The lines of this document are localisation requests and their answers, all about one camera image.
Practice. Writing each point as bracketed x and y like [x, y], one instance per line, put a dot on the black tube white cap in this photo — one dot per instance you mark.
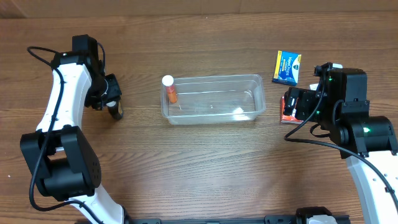
[115, 109]

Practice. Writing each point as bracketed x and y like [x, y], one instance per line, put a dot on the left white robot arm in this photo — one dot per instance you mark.
[65, 169]

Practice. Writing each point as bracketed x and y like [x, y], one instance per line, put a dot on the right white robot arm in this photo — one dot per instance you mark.
[368, 144]

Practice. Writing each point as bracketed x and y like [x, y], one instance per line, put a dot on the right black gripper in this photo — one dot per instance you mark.
[296, 103]

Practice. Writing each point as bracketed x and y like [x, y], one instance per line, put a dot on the orange tube white cap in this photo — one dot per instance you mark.
[168, 83]

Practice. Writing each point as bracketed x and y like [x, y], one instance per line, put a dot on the red orange medicine box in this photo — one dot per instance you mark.
[288, 118]

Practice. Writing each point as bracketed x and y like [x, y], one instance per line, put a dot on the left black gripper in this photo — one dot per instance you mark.
[112, 90]

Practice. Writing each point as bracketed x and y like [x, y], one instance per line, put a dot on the white medicine box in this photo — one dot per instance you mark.
[314, 86]

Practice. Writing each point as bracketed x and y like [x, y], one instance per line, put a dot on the clear plastic container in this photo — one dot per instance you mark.
[214, 99]

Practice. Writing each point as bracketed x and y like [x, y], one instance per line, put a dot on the blue yellow VapoDrops box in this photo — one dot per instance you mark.
[287, 68]

